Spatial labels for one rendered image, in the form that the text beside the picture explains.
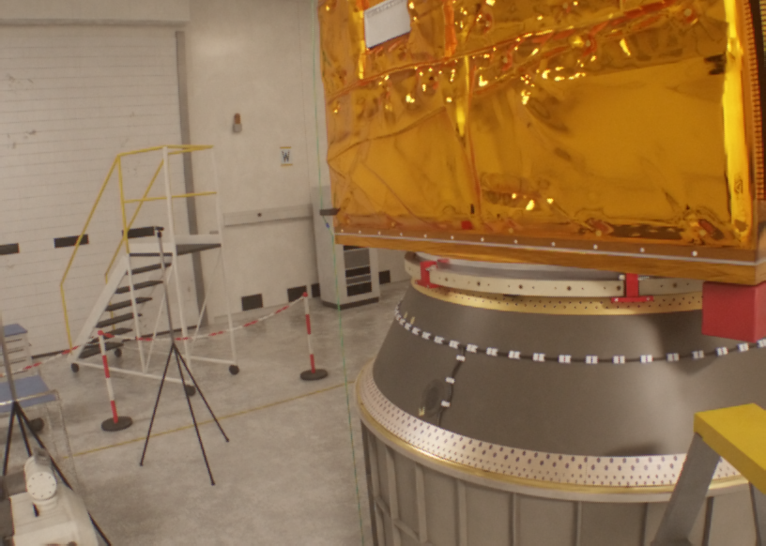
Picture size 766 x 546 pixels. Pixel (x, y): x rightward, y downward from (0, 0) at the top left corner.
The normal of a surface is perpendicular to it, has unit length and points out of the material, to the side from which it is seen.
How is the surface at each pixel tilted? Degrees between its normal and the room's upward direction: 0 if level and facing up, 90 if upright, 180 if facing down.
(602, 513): 90
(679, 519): 93
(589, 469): 43
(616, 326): 62
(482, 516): 90
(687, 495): 93
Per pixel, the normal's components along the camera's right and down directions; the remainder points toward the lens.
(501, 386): -0.59, -0.34
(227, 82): 0.59, 0.05
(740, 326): -0.81, 0.13
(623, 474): -0.25, -0.63
